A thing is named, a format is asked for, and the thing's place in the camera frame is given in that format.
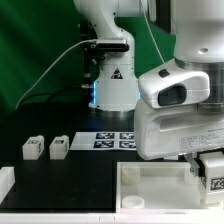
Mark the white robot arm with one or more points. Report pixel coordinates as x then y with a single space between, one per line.
179 106

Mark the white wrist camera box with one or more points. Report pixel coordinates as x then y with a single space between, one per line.
169 85

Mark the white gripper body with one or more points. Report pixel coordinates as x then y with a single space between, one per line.
176 130

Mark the white left obstacle block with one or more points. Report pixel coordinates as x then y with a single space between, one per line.
7 180

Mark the white sheet with markers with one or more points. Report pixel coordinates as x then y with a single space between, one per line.
103 141

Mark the white square tabletop tray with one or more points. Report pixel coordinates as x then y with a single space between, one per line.
159 187

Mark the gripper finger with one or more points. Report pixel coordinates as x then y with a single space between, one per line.
192 159

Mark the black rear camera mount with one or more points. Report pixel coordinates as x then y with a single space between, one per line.
94 53

